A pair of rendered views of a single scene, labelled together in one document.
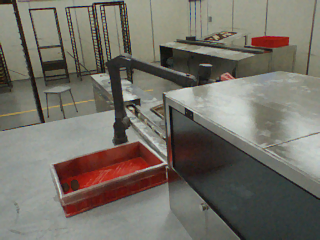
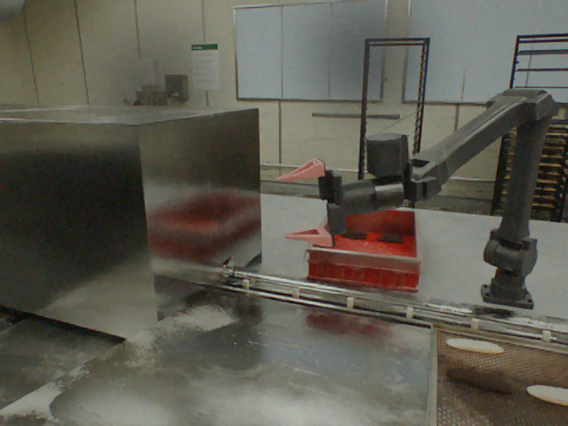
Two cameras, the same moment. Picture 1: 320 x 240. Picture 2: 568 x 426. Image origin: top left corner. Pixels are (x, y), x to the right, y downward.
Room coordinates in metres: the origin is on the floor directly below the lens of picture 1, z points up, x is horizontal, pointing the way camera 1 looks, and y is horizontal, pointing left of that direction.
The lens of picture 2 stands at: (1.83, -0.88, 1.37)
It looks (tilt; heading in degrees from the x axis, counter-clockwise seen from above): 17 degrees down; 132
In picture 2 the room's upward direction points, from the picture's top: straight up
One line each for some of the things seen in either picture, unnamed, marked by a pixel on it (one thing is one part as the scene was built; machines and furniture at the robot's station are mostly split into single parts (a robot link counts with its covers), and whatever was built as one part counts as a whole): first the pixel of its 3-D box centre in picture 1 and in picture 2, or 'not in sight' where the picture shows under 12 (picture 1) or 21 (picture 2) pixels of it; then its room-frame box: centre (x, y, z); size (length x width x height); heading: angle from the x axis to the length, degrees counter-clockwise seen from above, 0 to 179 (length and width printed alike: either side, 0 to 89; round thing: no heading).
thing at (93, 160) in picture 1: (109, 172); (368, 240); (1.19, 0.26, 0.88); 0.49 x 0.34 x 0.10; 116
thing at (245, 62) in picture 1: (216, 62); not in sight; (5.82, -1.21, 0.51); 3.00 x 1.26 x 1.03; 21
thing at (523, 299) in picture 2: (120, 137); (508, 285); (1.62, 0.25, 0.86); 0.12 x 0.09 x 0.08; 21
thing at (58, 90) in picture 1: (60, 102); not in sight; (4.75, 1.66, 0.23); 0.36 x 0.36 x 0.46; 67
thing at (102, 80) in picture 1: (111, 87); not in sight; (2.79, 0.46, 0.89); 1.25 x 0.18 x 0.09; 21
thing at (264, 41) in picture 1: (269, 41); not in sight; (5.04, -1.95, 0.94); 0.51 x 0.36 x 0.13; 25
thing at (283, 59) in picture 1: (267, 70); not in sight; (5.04, -1.95, 0.44); 0.70 x 0.55 x 0.87; 21
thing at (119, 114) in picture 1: (122, 94); (516, 186); (1.61, 0.21, 1.13); 0.14 x 0.10 x 0.45; 77
